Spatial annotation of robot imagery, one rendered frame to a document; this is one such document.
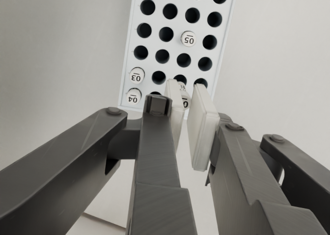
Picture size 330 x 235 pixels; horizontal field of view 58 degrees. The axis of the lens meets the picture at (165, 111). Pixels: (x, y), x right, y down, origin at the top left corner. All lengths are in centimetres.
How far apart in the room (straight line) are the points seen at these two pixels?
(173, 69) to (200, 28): 4
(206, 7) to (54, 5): 14
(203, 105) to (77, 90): 19
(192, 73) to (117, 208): 19
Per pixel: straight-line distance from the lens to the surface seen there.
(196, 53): 26
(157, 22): 26
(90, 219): 41
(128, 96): 26
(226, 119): 16
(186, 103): 20
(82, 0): 31
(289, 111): 34
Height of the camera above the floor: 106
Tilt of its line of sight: 73 degrees down
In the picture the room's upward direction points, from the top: 179 degrees counter-clockwise
